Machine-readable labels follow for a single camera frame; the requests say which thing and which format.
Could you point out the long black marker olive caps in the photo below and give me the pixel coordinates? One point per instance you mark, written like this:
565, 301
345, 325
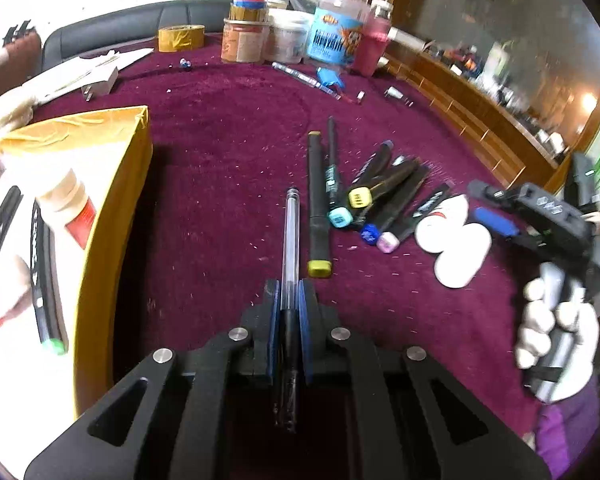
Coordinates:
318, 200

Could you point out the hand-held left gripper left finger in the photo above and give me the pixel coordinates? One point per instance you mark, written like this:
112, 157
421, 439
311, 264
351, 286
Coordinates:
274, 330

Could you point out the large clear jar blue label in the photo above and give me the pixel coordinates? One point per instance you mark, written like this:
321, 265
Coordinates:
337, 30

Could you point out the black sofa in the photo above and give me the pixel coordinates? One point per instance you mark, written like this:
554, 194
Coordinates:
115, 25

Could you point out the black marker bright yellow cap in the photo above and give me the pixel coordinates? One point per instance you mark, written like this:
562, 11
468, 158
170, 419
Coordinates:
360, 197

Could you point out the clear jar orange label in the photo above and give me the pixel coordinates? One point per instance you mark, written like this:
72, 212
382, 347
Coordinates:
242, 42

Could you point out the yellow tape roll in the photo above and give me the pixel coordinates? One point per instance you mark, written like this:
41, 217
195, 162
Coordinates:
181, 39

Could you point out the person's right forearm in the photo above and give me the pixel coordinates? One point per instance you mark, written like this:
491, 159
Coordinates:
565, 435

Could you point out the cream bottle red label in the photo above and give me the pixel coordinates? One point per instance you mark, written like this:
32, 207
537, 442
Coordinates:
67, 205

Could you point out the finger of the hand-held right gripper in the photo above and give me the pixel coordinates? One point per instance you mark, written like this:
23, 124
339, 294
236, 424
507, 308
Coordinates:
490, 191
495, 220

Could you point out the pink bottle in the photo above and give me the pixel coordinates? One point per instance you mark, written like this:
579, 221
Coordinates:
372, 42

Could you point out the wooden cabinet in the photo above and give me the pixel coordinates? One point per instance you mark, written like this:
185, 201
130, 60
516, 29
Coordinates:
480, 115

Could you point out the white plastic tub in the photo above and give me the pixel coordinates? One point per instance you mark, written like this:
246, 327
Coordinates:
286, 37

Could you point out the black marker cyan cap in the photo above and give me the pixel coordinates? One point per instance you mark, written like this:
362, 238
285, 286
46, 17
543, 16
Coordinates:
341, 218

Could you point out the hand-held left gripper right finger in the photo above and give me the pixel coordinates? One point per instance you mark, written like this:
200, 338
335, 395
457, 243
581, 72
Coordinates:
304, 330

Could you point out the stack of tape rolls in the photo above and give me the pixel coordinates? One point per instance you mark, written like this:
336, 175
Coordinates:
250, 7

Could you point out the clear ballpoint pen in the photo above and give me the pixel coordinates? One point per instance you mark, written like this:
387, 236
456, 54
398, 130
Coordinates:
291, 240

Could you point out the black marker pink caps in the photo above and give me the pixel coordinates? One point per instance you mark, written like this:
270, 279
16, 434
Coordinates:
388, 242

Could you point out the white pill bottle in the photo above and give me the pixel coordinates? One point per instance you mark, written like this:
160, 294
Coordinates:
462, 257

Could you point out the small blue object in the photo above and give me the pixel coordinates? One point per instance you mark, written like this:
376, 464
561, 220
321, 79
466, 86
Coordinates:
185, 63

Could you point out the black marker white print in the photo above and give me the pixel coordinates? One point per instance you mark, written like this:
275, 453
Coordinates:
427, 205

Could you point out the thin black pen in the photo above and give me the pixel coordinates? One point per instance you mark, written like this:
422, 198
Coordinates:
333, 160

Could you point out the black marker green cap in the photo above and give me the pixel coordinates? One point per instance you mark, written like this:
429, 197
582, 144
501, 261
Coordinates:
45, 280

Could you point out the person's right hand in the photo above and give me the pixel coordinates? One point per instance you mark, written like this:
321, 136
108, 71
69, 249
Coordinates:
577, 340

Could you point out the yellow taped cardboard box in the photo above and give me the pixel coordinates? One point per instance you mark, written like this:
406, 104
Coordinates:
115, 200

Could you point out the beige cloth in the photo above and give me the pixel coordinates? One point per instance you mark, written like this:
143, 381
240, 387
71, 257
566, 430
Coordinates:
5, 110

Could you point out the black marker blue cap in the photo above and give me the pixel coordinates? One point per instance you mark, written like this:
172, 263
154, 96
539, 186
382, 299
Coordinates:
371, 232

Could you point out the white charger adapter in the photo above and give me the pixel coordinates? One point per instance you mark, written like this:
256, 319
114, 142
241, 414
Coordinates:
102, 82

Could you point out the long white box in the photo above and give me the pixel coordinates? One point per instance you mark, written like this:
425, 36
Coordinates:
75, 72

